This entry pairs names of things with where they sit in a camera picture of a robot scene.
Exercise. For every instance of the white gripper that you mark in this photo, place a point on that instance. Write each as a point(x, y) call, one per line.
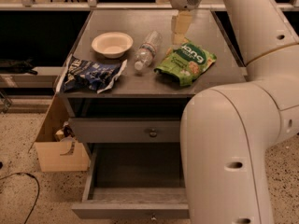
point(181, 22)

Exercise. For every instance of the clear plastic water bottle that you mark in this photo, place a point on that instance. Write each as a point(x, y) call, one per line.
point(148, 50)

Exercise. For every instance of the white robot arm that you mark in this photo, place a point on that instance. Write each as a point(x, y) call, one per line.
point(225, 130)

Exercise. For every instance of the grey wooden drawer cabinet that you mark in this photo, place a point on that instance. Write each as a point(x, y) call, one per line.
point(148, 94)

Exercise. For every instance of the closed upper grey drawer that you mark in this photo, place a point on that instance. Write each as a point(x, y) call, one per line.
point(96, 130)

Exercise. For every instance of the open bottom grey drawer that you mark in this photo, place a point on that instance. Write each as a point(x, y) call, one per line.
point(133, 181)

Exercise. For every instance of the green snack bag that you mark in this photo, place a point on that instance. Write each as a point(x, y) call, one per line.
point(186, 63)

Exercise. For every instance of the white paper bowl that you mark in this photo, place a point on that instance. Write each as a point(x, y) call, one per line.
point(113, 44)

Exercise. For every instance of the blue chip bag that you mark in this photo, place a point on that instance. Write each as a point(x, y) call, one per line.
point(96, 76)

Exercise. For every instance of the black object on ledge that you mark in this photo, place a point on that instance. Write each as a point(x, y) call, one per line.
point(8, 66)

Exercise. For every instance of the cardboard box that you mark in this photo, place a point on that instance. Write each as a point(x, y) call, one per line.
point(55, 151)

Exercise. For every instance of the metal railing frame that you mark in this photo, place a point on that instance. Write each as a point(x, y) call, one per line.
point(290, 5)

